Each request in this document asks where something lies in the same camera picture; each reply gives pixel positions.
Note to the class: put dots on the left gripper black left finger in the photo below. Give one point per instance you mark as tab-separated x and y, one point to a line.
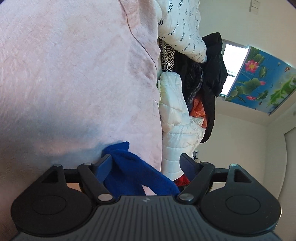
92	177

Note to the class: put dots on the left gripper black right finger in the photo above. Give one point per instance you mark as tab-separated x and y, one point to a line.
199	175

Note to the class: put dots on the blue knit sweater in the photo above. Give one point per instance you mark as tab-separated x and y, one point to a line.
130	174

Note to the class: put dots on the orange garment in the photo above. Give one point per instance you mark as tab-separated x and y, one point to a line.
198	111

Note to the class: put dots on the black garment by window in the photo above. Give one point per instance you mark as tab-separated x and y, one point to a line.
203	80

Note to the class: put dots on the pink floral bed sheet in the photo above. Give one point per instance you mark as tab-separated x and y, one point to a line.
76	76

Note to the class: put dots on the lotus flower window blind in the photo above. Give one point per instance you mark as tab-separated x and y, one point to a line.
263	82

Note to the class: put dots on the white script print quilt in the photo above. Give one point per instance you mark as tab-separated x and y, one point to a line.
178	26

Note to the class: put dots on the white wall switch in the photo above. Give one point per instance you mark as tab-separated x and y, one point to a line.
254	6

